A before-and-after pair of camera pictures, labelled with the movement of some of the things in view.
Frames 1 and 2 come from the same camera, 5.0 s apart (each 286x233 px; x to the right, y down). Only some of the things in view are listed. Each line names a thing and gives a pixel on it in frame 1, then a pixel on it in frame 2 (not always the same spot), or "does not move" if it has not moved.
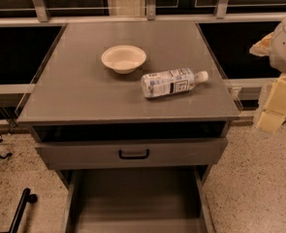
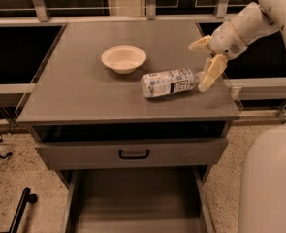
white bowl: (123, 58) does not move
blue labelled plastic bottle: (171, 82) does not move
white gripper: (285, 50) → (226, 39)
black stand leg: (27, 197) does not move
